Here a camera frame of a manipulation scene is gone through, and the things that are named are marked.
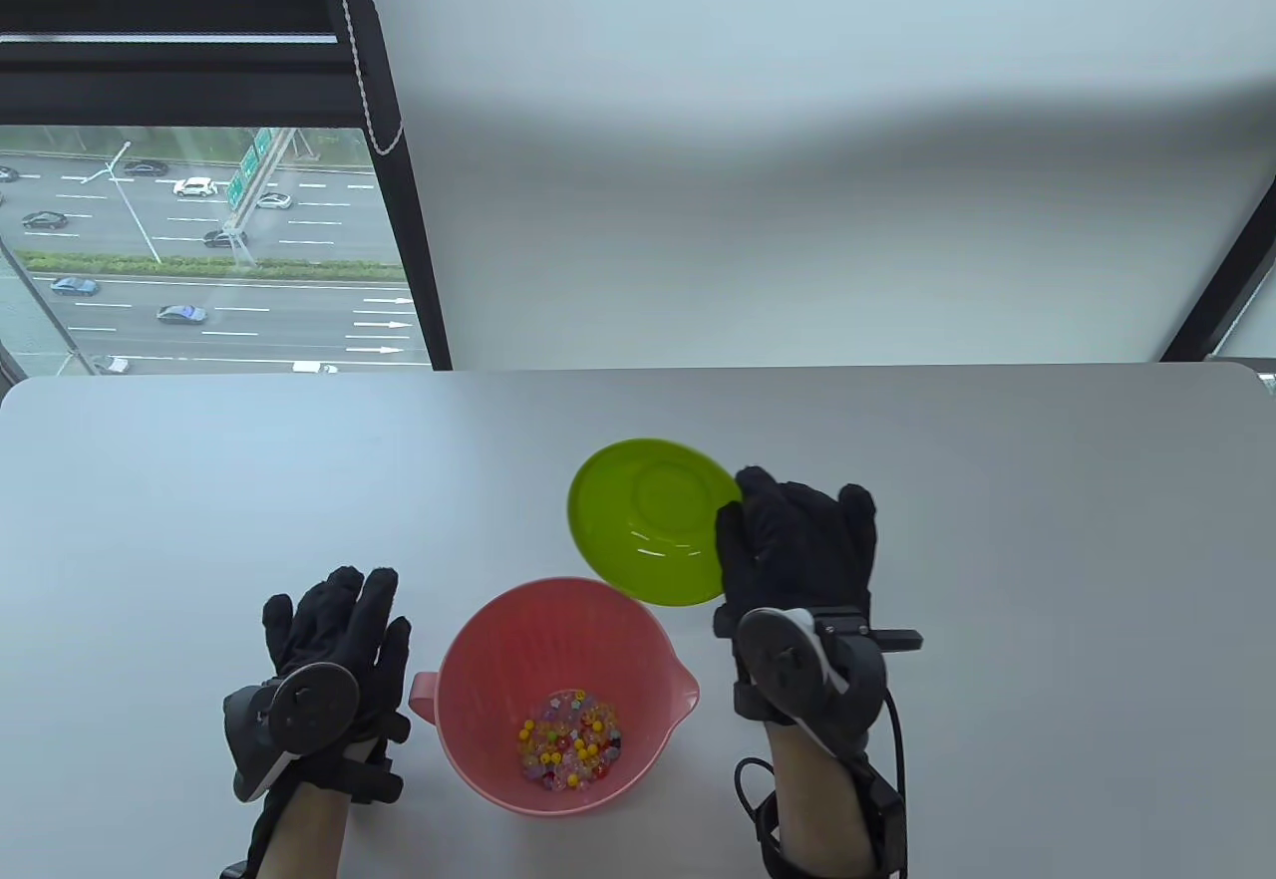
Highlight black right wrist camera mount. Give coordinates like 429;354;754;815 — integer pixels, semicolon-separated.
815;610;923;653

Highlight green plastic bowl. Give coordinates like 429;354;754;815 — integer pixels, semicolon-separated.
567;438;744;607

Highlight white bead cord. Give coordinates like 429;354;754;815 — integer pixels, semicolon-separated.
321;0;405;157

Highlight grey left hand controller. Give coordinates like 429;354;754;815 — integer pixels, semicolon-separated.
221;665;360;802

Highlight green road sign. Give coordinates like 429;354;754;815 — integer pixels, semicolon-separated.
225;128;282;214

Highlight black slanted window post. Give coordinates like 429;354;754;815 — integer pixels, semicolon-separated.
1159;211;1276;362

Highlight person's right hand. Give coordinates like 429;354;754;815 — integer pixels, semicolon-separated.
715;466;878;636

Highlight pink plastic salad bowl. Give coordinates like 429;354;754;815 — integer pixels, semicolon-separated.
409;577;701;815

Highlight person's left forearm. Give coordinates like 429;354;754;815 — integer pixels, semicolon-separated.
261;784;350;879

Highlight person's left hand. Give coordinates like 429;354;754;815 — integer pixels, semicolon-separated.
262;566;413;750

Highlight pile of colourful plastic decorations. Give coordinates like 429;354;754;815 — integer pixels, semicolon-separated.
516;688;624;790

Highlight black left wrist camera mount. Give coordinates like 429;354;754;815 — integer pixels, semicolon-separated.
339;734;405;805

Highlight black cable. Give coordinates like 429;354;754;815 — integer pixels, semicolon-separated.
735;695;908;879

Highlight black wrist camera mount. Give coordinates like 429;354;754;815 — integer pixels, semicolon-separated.
339;734;405;805
815;610;923;653

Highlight person's right forearm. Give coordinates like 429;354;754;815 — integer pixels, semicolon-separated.
768;720;883;879

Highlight black window frame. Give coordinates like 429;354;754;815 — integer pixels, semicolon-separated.
0;0;455;377

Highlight white roller blind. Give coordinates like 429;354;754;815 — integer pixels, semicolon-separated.
354;0;1276;372

